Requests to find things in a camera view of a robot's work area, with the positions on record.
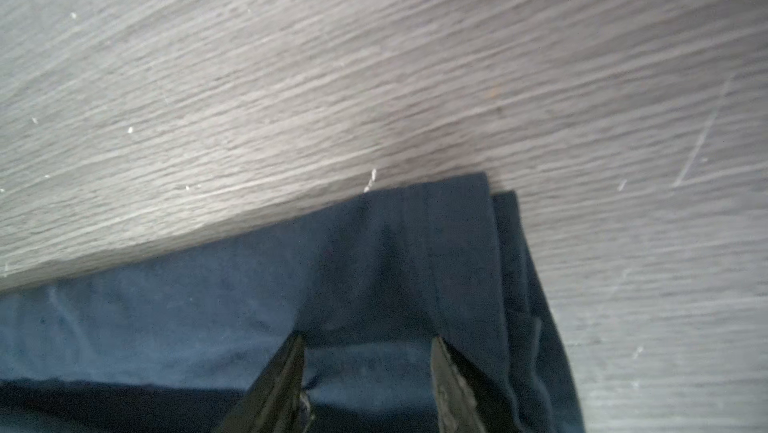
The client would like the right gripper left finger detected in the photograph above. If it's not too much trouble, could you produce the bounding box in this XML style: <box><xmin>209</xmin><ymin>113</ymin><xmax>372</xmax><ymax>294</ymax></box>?
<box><xmin>212</xmin><ymin>333</ymin><xmax>315</xmax><ymax>433</ymax></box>

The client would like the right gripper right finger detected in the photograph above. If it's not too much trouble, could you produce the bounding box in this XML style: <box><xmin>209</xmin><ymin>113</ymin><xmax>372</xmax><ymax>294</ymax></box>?
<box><xmin>430</xmin><ymin>337</ymin><xmax>507</xmax><ymax>433</ymax></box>

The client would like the navy tank top red trim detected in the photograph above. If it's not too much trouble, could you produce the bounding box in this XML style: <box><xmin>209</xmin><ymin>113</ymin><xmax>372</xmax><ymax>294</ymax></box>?
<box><xmin>1</xmin><ymin>174</ymin><xmax>585</xmax><ymax>432</ymax></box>

